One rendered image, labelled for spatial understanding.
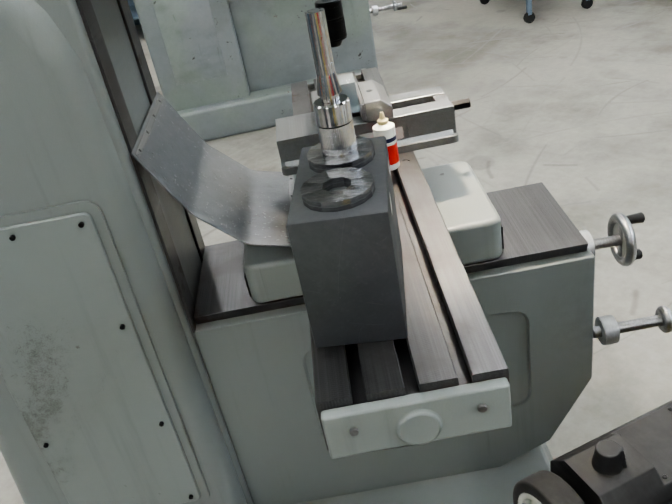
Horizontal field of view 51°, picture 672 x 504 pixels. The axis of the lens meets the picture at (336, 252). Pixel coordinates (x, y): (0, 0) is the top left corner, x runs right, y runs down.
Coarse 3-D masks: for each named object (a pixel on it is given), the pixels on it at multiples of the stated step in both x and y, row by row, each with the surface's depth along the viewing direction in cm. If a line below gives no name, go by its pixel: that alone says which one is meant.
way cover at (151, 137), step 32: (160, 96) 144; (160, 128) 134; (160, 160) 126; (192, 160) 138; (224, 160) 150; (192, 192) 130; (224, 192) 138; (256, 192) 146; (288, 192) 147; (224, 224) 128; (256, 224) 134
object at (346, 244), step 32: (320, 160) 92; (352, 160) 90; (384, 160) 92; (320, 192) 84; (352, 192) 83; (384, 192) 84; (288, 224) 82; (320, 224) 81; (352, 224) 81; (384, 224) 81; (320, 256) 84; (352, 256) 84; (384, 256) 83; (320, 288) 86; (352, 288) 86; (384, 288) 86; (320, 320) 89; (352, 320) 89; (384, 320) 88
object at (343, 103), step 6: (342, 96) 90; (318, 102) 90; (336, 102) 89; (342, 102) 89; (348, 102) 89; (318, 108) 89; (324, 108) 88; (330, 108) 88; (336, 108) 88; (342, 108) 89; (324, 114) 89
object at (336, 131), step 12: (348, 108) 90; (324, 120) 89; (336, 120) 89; (348, 120) 90; (324, 132) 90; (336, 132) 90; (348, 132) 91; (324, 144) 92; (336, 144) 91; (348, 144) 91; (336, 156) 92
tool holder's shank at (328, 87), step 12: (312, 12) 84; (324, 12) 84; (312, 24) 84; (324, 24) 84; (312, 36) 85; (324, 36) 85; (312, 48) 86; (324, 48) 86; (324, 60) 86; (324, 72) 87; (324, 84) 88; (336, 84) 88; (324, 96) 88; (336, 96) 89
